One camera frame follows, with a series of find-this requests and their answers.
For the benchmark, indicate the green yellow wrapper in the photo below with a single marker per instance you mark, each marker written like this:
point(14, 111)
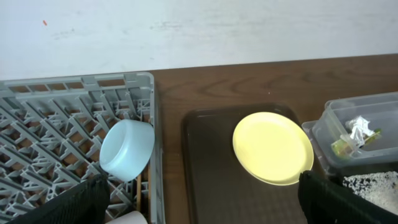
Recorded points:
point(345, 146)

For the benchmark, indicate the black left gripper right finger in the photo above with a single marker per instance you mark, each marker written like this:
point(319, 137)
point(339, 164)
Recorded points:
point(323, 201)

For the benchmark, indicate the yellow plate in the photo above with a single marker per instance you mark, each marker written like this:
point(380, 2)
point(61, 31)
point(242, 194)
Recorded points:
point(272, 148)

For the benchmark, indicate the white paper napkin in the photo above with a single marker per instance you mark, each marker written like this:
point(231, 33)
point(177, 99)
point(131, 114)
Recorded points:
point(359, 130)

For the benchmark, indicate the light blue bowl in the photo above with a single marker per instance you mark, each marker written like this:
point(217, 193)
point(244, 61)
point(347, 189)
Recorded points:
point(127, 148)

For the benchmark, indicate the dark brown serving tray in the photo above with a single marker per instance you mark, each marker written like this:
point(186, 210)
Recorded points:
point(219, 189)

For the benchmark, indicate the black tray with rice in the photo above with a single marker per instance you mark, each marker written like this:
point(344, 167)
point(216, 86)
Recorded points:
point(378, 188)

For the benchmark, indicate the white cup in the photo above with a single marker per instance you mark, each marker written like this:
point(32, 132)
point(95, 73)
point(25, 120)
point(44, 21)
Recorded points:
point(134, 217)

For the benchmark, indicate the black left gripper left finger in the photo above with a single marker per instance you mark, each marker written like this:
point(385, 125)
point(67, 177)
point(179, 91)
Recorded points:
point(85, 203)

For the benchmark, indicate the grey dishwasher rack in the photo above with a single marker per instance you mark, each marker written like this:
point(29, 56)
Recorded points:
point(52, 130)

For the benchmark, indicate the clear plastic waste bin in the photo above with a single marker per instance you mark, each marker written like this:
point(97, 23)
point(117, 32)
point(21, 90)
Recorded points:
point(378, 156)

